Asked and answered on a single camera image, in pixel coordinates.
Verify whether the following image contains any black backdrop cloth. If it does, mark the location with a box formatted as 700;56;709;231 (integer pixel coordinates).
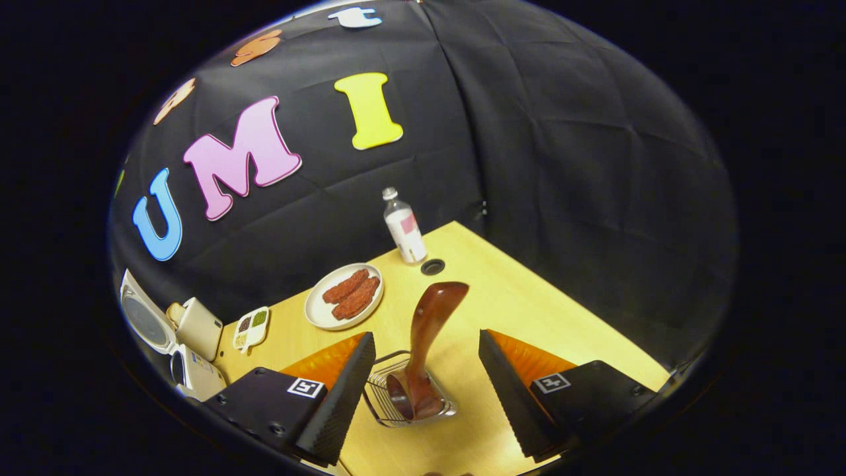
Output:
109;0;738;371

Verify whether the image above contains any white round plate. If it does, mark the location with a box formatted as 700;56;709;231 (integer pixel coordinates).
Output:
305;263;385;331

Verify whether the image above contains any white toaster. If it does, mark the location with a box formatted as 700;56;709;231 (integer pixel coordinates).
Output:
177;297;224;362

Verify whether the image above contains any white divided dish of beans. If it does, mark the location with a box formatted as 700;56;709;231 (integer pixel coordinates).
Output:
233;306;270;356

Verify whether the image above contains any wire chopstick holder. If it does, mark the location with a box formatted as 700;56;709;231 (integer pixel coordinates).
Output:
362;350;458;428

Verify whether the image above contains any clear bottle with pink label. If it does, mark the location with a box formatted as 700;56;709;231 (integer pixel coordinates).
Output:
382;187;428;265

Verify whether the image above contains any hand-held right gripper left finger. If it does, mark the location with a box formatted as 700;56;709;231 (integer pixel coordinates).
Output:
198;331;377;467

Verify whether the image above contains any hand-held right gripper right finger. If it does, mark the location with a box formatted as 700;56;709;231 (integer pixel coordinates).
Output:
479;329;658;462

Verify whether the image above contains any brown wooden spoon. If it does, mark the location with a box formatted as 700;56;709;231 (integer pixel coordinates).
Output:
387;282;470;421

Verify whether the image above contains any white rice cooker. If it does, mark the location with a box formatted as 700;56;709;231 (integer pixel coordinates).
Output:
119;268;229;403

